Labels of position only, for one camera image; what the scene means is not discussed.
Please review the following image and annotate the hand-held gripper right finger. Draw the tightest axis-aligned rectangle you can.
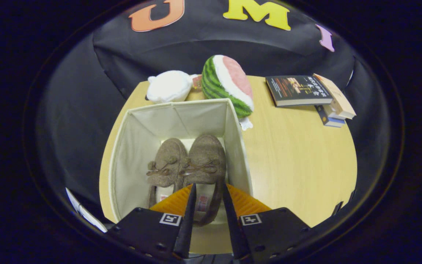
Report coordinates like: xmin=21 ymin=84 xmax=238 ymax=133
xmin=222 ymin=183 xmax=312 ymax=262

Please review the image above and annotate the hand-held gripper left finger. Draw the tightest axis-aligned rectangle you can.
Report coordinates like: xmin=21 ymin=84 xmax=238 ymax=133
xmin=107 ymin=183 xmax=197 ymax=259

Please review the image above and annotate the brown suede shoe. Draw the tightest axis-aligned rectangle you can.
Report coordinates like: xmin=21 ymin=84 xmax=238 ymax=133
xmin=179 ymin=134 xmax=228 ymax=227
xmin=146 ymin=137 xmax=189 ymax=209

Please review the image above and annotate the fabric storage box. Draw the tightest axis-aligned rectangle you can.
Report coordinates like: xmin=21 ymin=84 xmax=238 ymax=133
xmin=108 ymin=98 xmax=253 ymax=225

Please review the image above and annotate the blue cover book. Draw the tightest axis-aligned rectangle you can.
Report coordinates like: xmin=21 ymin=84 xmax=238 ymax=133
xmin=314 ymin=105 xmax=345 ymax=128

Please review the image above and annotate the white plush toy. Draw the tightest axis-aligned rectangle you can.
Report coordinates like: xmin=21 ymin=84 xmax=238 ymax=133
xmin=146 ymin=70 xmax=199 ymax=104

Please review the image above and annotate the watermelon slice plush toy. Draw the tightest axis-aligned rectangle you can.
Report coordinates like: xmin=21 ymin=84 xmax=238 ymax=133
xmin=201 ymin=55 xmax=254 ymax=131

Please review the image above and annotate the black cover book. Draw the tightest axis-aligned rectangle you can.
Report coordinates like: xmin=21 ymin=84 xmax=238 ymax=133
xmin=265 ymin=75 xmax=333 ymax=107

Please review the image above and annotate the beige cover book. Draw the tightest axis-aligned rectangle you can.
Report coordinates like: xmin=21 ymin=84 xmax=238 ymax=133
xmin=313 ymin=73 xmax=356 ymax=120

